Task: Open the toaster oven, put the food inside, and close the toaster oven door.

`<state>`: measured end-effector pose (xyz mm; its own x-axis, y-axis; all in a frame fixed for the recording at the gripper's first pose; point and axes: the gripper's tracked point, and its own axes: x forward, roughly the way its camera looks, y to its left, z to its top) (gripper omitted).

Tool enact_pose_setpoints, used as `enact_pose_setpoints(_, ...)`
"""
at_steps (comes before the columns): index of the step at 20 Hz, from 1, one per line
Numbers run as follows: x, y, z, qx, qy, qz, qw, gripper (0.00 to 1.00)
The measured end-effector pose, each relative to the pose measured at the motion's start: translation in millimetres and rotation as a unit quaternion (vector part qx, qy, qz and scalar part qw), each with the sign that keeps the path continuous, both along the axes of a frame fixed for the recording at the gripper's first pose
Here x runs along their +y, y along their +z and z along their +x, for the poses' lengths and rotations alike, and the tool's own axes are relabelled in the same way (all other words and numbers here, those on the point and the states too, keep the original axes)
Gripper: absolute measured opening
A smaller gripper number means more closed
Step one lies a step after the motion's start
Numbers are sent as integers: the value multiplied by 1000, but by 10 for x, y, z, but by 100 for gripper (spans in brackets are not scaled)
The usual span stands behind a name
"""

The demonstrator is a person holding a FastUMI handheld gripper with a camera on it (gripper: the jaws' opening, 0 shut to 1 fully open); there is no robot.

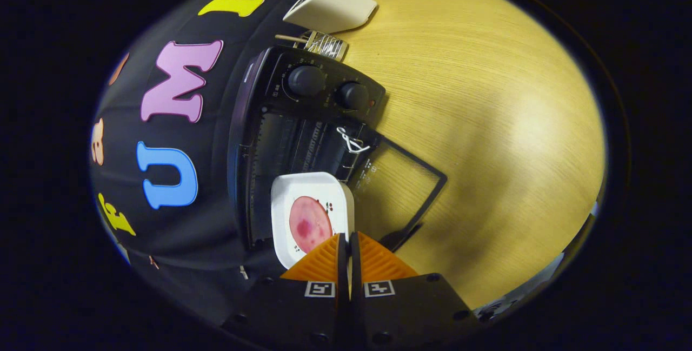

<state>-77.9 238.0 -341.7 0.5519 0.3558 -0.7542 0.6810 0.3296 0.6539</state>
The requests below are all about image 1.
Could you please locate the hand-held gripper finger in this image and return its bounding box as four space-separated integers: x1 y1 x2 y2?
222 233 350 349
349 231 487 349

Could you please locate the round pink ham slice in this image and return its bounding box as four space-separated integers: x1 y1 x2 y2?
289 196 334 254

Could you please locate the white square dish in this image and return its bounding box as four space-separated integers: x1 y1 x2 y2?
270 171 356 270

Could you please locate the black toaster oven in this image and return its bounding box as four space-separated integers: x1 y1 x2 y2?
227 44 449 254

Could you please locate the metal oven rack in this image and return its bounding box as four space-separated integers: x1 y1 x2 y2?
254 113 360 178

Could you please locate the white toaster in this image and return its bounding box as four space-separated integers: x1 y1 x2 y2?
283 0 378 34

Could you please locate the black backdrop cloth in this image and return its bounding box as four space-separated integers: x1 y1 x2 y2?
89 0 379 330

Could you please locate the white string loop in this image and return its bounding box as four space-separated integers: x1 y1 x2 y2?
336 127 371 155

